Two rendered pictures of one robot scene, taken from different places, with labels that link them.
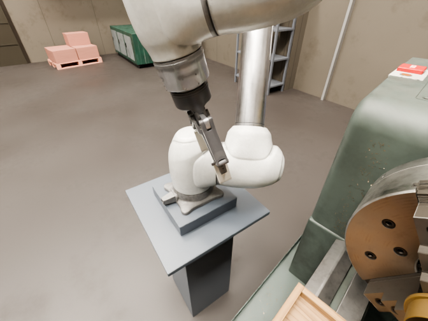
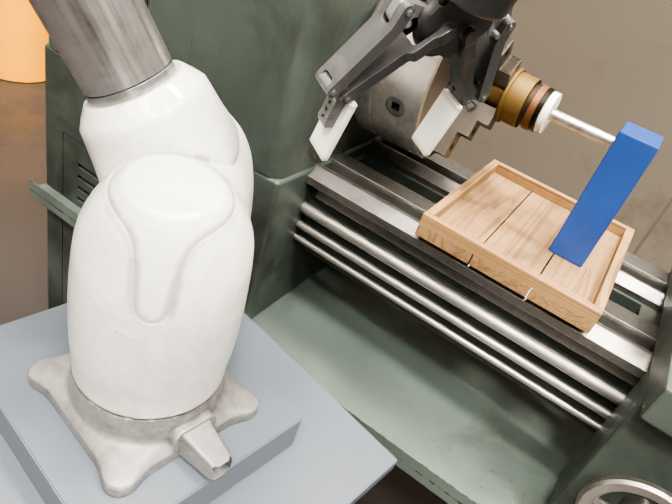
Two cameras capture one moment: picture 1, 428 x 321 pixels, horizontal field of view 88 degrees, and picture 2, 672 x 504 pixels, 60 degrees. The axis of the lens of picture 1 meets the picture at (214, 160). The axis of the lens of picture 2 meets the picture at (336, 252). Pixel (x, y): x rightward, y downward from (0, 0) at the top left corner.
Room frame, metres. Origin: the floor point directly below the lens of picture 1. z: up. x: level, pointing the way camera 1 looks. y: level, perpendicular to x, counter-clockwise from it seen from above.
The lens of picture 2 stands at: (0.67, 0.51, 1.33)
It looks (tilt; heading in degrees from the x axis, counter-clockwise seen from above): 34 degrees down; 247
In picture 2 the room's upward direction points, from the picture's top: 19 degrees clockwise
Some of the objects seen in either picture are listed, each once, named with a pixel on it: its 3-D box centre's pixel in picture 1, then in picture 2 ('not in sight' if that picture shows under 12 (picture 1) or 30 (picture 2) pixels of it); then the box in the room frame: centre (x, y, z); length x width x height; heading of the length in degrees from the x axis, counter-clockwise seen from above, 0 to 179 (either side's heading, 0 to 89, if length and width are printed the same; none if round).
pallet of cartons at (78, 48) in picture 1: (71, 49); not in sight; (6.17, 3.59, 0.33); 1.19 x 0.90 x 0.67; 124
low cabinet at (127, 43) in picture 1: (153, 42); not in sight; (6.88, 1.66, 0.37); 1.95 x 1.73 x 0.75; 34
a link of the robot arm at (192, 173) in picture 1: (193, 158); (164, 271); (0.64, 0.07, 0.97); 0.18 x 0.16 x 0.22; 82
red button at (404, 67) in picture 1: (411, 70); not in sight; (0.68, -0.57, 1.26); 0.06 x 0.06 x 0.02; 44
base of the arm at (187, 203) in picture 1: (188, 188); (159, 389); (0.63, 0.10, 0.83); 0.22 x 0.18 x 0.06; 124
